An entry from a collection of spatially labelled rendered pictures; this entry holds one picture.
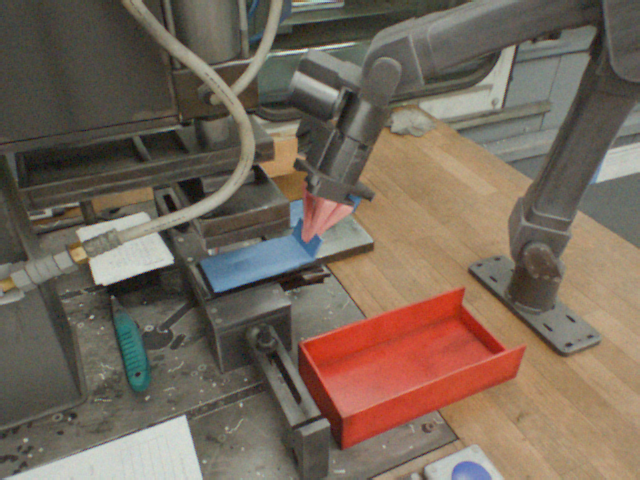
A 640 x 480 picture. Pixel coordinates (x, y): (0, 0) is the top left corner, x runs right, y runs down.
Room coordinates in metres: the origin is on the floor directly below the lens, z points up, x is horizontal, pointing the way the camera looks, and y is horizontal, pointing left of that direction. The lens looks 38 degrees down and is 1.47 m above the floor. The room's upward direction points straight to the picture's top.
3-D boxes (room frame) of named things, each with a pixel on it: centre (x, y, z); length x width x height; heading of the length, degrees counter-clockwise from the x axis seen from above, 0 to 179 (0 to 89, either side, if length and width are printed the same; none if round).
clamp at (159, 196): (0.73, 0.21, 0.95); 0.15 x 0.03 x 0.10; 25
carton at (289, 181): (0.93, 0.05, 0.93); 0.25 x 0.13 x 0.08; 115
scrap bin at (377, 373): (0.47, -0.12, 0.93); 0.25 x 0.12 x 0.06; 115
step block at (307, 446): (0.36, 0.01, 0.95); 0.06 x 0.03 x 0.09; 25
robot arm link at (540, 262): (0.60, -0.31, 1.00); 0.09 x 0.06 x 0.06; 167
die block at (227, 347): (0.58, 0.11, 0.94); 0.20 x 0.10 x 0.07; 25
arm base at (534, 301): (0.60, -0.32, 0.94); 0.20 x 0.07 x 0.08; 25
